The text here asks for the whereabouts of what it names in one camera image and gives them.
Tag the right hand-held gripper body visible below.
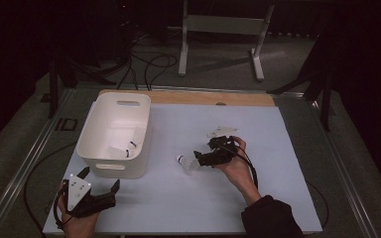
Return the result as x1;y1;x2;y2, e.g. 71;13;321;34
205;126;240;168

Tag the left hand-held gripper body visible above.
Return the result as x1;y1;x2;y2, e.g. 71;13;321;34
59;176;117;219

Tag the white plastic storage bin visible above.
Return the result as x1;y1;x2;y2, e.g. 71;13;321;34
75;91;153;180

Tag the person's right hand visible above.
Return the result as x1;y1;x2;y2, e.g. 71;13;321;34
216;136;261;199

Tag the person's left hand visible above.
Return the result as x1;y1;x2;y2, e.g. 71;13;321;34
57;184;100;238

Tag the pale blue table mat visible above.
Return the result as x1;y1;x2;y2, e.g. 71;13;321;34
42;102;323;236

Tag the black tripod stand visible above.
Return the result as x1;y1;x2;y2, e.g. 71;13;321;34
48;49;117;120

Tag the dark floor stand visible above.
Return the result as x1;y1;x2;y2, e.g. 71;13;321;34
267;9;341;132

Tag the grey metal stand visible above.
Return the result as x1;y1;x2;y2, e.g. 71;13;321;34
178;0;276;82

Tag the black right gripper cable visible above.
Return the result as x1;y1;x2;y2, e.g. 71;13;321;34
226;145;260;191

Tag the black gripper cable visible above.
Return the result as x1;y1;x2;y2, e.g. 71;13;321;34
23;142;78;236
226;145;260;191

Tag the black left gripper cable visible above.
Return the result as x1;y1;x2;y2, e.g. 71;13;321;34
23;142;78;236

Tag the metal floor rail frame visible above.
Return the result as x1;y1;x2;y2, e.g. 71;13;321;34
0;83;381;238

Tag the black floor cable loop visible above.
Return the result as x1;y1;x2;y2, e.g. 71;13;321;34
117;33;179;91

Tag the black cable beside table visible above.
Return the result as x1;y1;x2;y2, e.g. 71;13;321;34
306;181;330;229

